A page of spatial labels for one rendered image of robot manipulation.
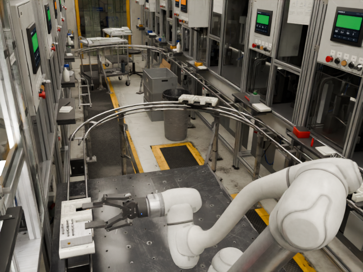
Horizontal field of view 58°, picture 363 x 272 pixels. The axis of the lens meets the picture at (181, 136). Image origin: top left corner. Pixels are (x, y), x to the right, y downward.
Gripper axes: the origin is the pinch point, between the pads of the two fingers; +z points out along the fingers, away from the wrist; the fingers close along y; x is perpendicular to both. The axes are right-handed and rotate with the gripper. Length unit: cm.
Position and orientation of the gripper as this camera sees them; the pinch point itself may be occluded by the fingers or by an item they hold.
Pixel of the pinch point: (91, 215)
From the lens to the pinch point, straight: 127.0
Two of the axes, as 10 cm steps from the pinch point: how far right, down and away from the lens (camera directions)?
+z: -9.6, 1.0, -2.7
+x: 2.8, 4.1, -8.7
